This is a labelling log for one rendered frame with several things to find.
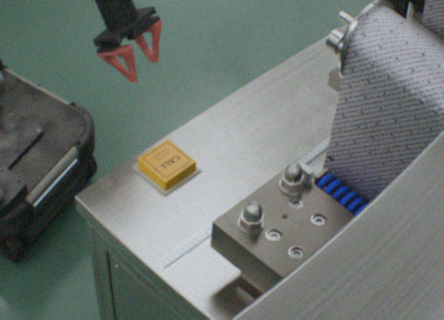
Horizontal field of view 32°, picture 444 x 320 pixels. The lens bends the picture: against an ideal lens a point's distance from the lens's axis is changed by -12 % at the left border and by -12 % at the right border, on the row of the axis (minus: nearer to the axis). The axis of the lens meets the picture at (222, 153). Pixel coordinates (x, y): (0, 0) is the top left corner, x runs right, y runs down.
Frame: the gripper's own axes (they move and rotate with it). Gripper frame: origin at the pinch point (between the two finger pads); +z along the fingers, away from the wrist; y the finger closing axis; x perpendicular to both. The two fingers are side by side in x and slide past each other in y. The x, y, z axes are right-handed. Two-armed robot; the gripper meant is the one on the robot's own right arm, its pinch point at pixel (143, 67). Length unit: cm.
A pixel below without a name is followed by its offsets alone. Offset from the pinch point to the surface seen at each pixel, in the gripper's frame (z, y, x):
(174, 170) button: 16.1, -6.1, -3.4
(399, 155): 13.2, -3.7, -44.9
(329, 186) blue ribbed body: 18.7, -4.6, -31.2
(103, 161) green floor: 65, 55, 97
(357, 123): 9.3, -1.7, -37.7
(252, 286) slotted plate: 26.1, -19.7, -23.6
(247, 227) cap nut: 15.3, -18.2, -26.1
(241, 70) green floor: 72, 118, 86
